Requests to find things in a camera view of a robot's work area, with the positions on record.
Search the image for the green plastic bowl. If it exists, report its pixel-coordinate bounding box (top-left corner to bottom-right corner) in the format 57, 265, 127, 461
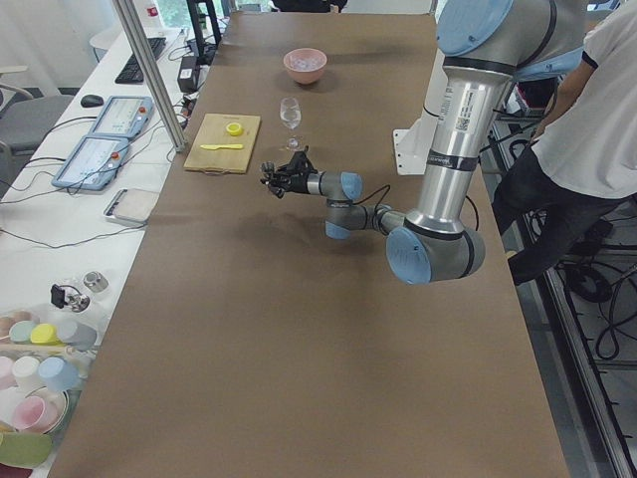
1, 432, 53, 469

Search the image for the aluminium frame post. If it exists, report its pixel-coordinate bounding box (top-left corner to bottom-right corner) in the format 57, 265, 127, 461
112, 0, 186, 152

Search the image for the wooden cutting board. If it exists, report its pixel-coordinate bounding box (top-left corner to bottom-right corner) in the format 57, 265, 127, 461
183, 114, 261, 174

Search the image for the blue teach pendant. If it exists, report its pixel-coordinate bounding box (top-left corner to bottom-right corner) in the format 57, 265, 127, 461
90, 96, 154, 139
51, 135, 129, 192

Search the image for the black power adapter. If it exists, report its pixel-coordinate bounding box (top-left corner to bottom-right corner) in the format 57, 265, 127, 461
177, 56, 200, 94

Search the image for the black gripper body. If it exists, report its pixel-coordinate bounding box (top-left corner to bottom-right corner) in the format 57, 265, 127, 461
268, 146, 319, 197

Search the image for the steel cup on desk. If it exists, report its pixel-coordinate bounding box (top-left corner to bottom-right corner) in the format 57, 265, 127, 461
83, 271, 109, 294

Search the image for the upper blue teach pendant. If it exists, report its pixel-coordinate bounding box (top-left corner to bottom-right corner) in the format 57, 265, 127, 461
90, 96, 154, 139

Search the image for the pink plastic cup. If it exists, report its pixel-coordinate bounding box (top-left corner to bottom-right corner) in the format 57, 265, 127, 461
12, 396, 59, 432

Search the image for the silver metal tray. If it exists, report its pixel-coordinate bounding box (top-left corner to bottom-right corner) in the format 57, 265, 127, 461
104, 188, 159, 226

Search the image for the yellow plastic cup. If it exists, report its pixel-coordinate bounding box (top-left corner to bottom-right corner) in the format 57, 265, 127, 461
30, 323, 63, 346

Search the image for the black keyboard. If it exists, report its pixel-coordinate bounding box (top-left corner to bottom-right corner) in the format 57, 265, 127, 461
113, 37, 168, 85

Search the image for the black computer mouse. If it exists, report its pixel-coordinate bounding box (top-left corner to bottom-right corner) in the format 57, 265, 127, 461
80, 94, 105, 109

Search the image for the person in white shirt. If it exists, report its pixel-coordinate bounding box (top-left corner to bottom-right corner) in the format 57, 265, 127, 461
492, 1, 636, 285

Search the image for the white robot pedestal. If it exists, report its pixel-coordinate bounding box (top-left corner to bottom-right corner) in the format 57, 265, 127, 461
393, 50, 447, 175

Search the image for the clear wine glass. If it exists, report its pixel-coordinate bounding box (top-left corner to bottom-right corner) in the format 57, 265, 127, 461
280, 97, 302, 150

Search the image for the blue plastic cup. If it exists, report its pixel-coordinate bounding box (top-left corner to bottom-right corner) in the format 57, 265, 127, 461
38, 357, 81, 391

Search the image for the pink bowl of ice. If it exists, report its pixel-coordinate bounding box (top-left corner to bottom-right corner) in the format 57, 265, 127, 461
283, 48, 327, 85

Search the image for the lower blue teach pendant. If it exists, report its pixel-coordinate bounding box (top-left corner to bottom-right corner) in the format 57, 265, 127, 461
51, 135, 129, 192

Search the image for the yellow plastic knife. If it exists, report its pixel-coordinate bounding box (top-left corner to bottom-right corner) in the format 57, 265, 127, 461
200, 143, 244, 150

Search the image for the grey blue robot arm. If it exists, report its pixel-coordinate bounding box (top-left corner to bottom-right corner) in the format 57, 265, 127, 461
261, 1, 587, 284

